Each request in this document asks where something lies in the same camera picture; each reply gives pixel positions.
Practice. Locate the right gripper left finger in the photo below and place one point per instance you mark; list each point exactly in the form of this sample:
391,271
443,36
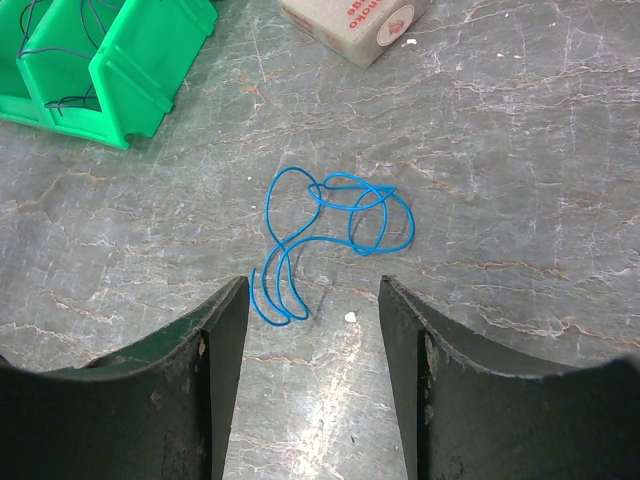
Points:
159,408

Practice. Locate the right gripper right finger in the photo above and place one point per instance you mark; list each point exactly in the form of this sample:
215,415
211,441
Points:
470,408

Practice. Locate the green compartment tray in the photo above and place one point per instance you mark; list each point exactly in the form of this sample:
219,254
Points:
98,70

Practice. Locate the small grey red box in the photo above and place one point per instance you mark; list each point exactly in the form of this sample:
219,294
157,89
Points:
358,30

